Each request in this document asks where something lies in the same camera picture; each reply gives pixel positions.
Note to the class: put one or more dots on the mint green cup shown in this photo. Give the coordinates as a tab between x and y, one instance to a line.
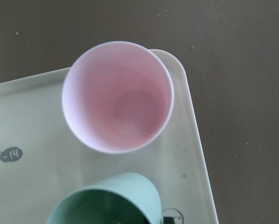
127	198

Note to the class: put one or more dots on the cream plastic tray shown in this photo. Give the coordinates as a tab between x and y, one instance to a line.
41	161

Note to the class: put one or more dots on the pink cup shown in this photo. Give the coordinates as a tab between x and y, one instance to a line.
117	97

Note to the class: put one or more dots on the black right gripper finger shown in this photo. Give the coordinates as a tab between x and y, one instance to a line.
168	220

